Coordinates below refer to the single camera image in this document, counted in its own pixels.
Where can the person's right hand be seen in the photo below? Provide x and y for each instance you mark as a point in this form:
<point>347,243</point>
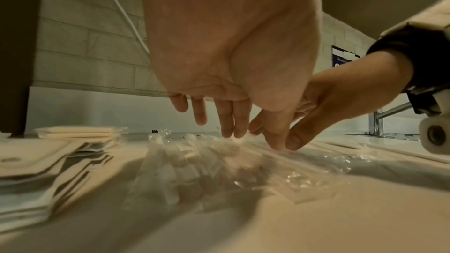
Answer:
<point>351,88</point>

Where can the person's left hand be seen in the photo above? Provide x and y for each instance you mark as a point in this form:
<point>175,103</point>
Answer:
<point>225,38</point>

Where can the clear plastic bag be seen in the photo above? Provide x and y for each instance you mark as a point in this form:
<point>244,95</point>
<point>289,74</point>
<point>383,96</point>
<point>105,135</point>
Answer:
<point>281,171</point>

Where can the person's right forearm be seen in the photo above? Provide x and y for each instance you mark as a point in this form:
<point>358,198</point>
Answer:
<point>418,57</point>

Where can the chrome faucet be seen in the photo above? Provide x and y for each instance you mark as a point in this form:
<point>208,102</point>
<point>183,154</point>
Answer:
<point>378,122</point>

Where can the clear packet of white utensils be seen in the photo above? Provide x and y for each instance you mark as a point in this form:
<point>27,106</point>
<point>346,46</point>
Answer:
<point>168,168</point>

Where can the wrapped pack of beige pads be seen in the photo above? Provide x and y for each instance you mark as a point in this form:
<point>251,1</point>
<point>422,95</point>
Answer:
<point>81,133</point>

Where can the dark cabinet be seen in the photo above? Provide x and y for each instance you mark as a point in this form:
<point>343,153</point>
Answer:
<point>17,52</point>

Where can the stack of white paper packets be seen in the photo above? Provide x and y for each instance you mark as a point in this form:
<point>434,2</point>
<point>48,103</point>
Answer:
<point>38,179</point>

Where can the blue wall notice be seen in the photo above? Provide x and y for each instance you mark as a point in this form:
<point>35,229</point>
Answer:
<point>342,56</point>

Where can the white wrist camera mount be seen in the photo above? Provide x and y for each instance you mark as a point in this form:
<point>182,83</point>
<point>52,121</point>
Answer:
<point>434,132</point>

